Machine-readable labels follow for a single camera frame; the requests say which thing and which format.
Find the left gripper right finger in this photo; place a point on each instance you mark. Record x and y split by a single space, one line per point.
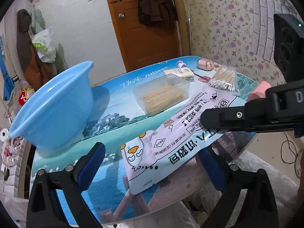
259 208

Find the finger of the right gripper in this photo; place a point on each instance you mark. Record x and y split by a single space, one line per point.
251 117

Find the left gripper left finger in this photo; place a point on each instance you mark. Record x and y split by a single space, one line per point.
44 208

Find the cotton swabs bag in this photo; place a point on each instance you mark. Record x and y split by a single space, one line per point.
225 79

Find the white face tissue box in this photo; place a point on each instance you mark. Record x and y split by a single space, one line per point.
183 72

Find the small white purple bottle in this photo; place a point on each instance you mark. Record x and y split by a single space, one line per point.
181 64

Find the light blue plastic basin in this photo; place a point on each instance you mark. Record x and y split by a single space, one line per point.
57 111

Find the clear toothpick box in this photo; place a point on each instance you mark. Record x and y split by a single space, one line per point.
162 93

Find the white pink wipes pack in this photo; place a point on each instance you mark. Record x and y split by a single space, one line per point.
155 154

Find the blue grey shoulder bag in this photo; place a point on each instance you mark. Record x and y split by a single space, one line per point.
8 82

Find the white tape roll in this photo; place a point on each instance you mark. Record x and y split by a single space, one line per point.
4 135

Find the red yellow plush charm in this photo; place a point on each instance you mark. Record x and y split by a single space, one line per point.
25 95

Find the printed nature table mat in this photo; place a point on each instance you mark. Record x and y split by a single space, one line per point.
116 118

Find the brown orange hanging coat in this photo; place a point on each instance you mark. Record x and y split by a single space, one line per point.
36 73

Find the dark brown hanging jacket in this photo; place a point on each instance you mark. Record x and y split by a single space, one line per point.
157 13

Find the white green plastic bag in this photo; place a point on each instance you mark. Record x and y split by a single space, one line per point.
45 45

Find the light green hanging jacket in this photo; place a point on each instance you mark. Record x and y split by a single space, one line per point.
37 21

